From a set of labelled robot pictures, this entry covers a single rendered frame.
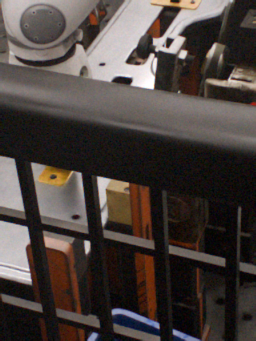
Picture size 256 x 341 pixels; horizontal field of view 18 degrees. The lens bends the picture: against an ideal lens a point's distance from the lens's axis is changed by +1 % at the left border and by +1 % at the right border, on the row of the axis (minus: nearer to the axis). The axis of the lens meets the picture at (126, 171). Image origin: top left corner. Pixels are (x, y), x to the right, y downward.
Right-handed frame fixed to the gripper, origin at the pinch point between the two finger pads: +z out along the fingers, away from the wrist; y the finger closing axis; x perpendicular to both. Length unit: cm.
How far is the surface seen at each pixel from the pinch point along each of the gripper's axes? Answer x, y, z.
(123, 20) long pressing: -38.3, 6.5, 2.7
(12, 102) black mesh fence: 57, -32, -51
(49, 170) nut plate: 2.0, 1.1, 2.6
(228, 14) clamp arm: -30.8, -13.8, -5.2
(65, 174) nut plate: 2.1, -1.4, 2.6
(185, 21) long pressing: -40.2, -3.8, 2.4
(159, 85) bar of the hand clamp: 1.8, -15.2, -13.9
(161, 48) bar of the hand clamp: 1.4, -15.5, -18.6
